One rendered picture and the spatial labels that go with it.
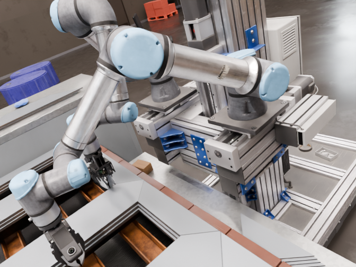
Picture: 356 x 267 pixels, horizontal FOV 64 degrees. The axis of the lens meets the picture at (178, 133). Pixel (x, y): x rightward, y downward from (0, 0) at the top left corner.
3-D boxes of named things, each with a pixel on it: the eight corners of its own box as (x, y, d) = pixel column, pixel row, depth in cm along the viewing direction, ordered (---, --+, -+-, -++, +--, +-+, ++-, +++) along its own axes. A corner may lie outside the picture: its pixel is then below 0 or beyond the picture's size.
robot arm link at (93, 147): (74, 143, 111) (92, 133, 115) (79, 152, 113) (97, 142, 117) (81, 148, 105) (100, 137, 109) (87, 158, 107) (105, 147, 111)
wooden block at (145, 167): (153, 169, 156) (150, 162, 154) (146, 176, 153) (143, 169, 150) (141, 166, 163) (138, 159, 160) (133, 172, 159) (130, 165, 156)
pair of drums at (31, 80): (72, 108, 497) (46, 58, 453) (91, 130, 397) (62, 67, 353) (28, 128, 470) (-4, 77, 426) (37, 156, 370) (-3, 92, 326)
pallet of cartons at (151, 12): (161, 15, 1284) (157, -2, 1250) (178, 12, 1198) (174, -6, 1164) (147, 21, 1242) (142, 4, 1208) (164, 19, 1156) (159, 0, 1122)
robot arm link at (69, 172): (79, 147, 85) (42, 162, 83) (81, 165, 76) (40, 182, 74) (89, 167, 89) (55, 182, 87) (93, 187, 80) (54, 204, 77)
